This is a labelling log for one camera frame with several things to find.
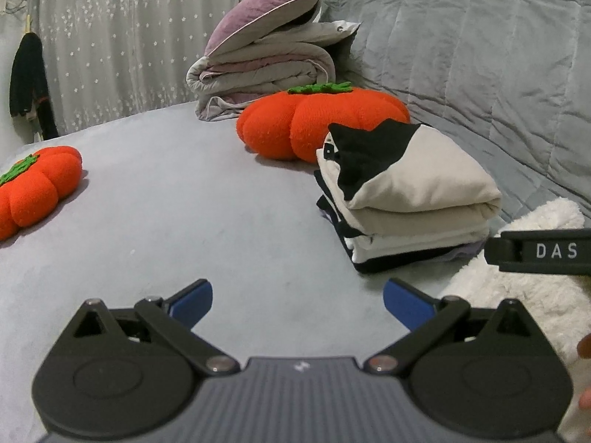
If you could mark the black hanging clothes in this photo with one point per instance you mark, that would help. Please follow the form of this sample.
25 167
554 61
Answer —
27 78

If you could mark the grey bed sheet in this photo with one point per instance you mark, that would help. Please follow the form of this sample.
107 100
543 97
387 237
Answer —
207 221

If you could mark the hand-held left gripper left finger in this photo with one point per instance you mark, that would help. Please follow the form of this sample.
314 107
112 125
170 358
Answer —
194 304

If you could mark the white fluffy toy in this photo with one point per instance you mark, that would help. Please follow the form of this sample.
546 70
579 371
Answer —
531 295

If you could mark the folded grey and pink quilt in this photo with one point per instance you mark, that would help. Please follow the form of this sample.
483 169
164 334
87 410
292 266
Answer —
263 69

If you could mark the folded dark clothes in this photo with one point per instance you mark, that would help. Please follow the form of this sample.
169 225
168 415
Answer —
392 265

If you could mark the large orange pumpkin cushion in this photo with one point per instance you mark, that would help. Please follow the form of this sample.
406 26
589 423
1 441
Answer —
32 189

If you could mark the grey star-print curtain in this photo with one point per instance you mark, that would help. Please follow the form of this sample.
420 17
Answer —
138 41

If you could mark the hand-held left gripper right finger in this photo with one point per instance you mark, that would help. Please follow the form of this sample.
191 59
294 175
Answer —
406 307

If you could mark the purple pillow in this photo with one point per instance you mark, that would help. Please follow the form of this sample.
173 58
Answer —
258 14

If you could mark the person's right hand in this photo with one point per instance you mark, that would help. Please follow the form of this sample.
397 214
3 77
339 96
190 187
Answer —
586 346

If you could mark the yellow coat rack pole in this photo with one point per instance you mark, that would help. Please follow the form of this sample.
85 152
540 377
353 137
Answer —
28 22

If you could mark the grey padded headboard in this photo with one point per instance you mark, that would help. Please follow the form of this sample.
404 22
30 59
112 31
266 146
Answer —
485 55

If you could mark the cream and black raglan shirt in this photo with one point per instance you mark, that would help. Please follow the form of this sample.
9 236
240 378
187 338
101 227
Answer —
429 175

